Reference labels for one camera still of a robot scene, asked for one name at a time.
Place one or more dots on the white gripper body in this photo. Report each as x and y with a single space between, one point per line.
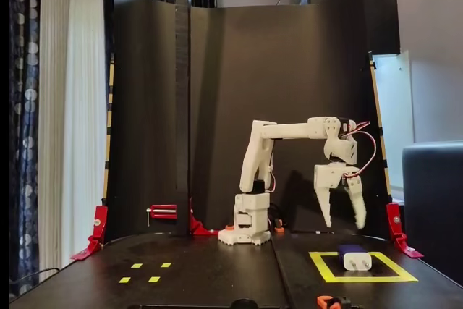
328 175

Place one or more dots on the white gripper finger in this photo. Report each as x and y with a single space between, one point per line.
326 204
357 204

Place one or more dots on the blue white charger block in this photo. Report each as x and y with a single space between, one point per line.
356 262

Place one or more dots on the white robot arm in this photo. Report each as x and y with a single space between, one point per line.
289 130

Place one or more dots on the red plastic clamp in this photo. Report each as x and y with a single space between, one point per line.
99 222
394 215

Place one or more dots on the orange black spring clamp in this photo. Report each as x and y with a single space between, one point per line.
278 225
228 228
323 302

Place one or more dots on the yellow black striped stick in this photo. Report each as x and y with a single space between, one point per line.
109 106
380 131

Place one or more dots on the yellow tape square outline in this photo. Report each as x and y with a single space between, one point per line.
361 279

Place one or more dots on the black sofa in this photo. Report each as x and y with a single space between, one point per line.
434 197

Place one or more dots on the black backdrop board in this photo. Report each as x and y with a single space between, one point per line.
289 70

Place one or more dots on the red screw clamp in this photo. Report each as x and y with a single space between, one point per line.
164 215

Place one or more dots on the black vertical mast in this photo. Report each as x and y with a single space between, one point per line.
182 106

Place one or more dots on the small yellow tape marker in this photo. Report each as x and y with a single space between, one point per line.
137 266
124 280
154 279
166 265

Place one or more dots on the white pleated curtain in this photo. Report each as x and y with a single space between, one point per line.
72 106

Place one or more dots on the red mast base bracket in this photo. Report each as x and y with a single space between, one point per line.
197 227

